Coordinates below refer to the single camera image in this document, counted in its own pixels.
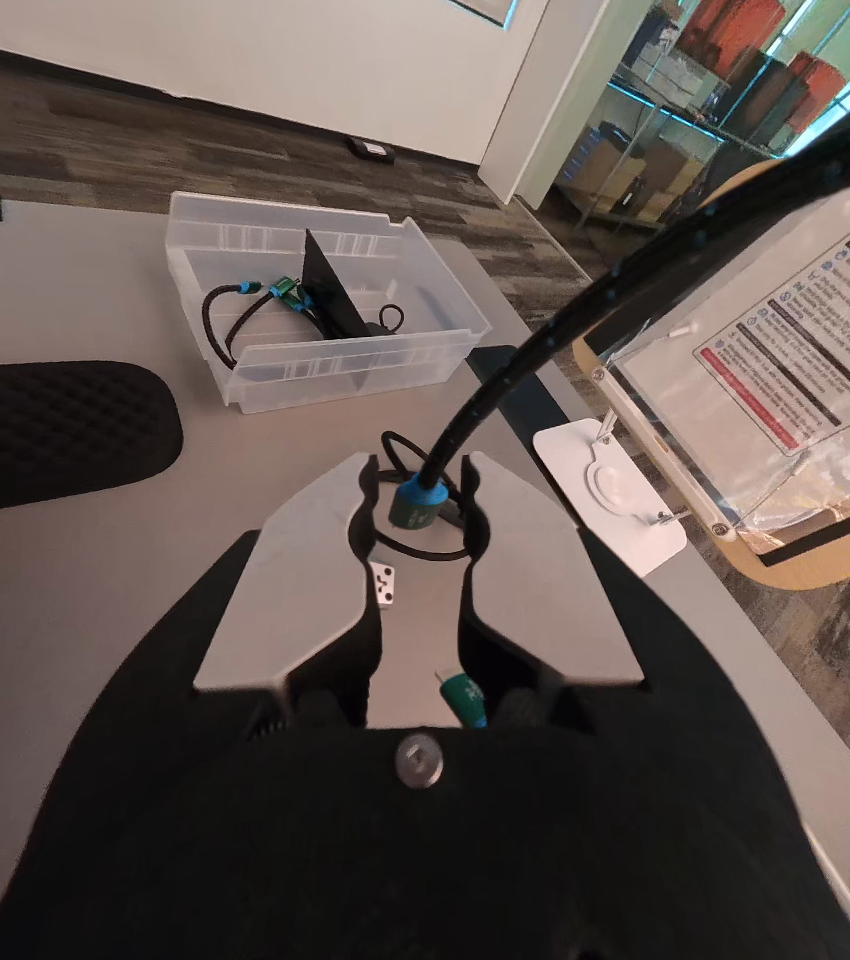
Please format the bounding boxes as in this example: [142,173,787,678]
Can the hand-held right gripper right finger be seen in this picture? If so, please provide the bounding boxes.
[458,451,646,690]

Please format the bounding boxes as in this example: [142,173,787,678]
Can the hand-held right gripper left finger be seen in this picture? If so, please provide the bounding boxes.
[192,451,384,694]

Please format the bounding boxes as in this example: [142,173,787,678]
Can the thin black switch cable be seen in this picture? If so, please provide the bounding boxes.
[378,429,475,562]

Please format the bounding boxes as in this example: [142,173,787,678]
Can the clear plastic bin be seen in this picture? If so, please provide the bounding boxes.
[164,191,492,415]

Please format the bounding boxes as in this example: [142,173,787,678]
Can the black hdmi cable green plugs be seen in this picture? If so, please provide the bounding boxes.
[202,276,321,370]
[387,93,850,730]

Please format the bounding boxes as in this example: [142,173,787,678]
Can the black mesh pad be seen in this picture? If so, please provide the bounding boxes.
[0,360,185,516]

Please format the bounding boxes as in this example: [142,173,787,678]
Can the instruction sign on wooden board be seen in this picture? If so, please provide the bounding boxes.
[573,161,850,590]

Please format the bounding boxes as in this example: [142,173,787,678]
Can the red storage crate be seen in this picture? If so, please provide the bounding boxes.
[786,51,850,135]
[676,0,788,70]

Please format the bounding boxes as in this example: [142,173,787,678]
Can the large paned window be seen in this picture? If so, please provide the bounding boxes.
[446,0,520,30]

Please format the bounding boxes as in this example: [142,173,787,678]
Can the wire storage shelf rack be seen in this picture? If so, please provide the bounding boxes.
[552,0,850,230]

